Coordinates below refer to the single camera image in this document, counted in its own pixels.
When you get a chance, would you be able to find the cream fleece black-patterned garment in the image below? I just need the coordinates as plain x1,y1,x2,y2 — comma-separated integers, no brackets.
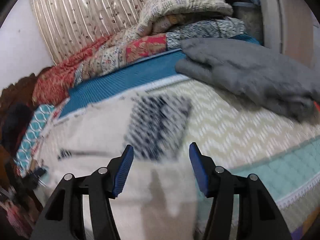
35,92,197,239

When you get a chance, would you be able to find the patterned bedsheet beige teal blue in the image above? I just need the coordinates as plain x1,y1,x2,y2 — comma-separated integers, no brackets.
46,50,319,239

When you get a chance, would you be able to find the teal white lattice pillow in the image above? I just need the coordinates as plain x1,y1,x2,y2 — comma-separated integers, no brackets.
15,104,55,177

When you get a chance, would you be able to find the dark navy fuzzy cushion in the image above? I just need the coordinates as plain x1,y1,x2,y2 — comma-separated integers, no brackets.
1,102,33,157

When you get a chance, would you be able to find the red floral patchwork quilt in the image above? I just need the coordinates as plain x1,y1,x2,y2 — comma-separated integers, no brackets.
32,29,167,105

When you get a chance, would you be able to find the carved brown wooden headboard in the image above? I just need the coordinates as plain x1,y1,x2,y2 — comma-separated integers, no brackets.
1,74,43,238

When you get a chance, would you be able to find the grey padded jacket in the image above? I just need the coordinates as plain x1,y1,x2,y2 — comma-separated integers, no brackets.
175,38,319,121

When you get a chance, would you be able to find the blue-grey patterned folded blanket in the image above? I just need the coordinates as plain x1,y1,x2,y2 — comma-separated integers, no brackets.
165,17,246,50

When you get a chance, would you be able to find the beige wardrobe door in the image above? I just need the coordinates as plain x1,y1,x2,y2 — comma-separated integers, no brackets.
260,0,316,69

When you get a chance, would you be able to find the beige leaf-pattern curtain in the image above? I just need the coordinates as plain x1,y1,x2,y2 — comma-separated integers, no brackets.
30,0,146,64

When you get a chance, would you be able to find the cream printed folded comforter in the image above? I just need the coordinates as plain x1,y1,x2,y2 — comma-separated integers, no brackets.
136,0,233,37

